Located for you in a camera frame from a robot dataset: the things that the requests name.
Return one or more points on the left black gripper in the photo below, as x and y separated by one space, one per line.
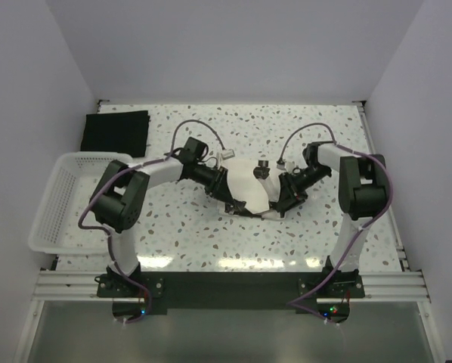
217 186

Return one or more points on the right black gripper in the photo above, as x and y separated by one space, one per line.
290 195

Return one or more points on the white t shirt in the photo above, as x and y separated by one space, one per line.
256 193

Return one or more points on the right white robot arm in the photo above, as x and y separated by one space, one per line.
364 195

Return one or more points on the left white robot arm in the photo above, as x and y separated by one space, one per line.
118 199

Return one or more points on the folded black t shirt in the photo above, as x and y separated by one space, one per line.
124 133

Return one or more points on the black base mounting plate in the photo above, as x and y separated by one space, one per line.
155 293

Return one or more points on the white plastic basket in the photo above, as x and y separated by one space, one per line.
72 181

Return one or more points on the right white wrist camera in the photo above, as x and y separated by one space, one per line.
285 166

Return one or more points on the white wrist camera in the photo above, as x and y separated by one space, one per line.
226 154
285 166

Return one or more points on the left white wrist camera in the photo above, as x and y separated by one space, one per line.
226 154

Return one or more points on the aluminium front rail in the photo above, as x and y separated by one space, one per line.
403 287

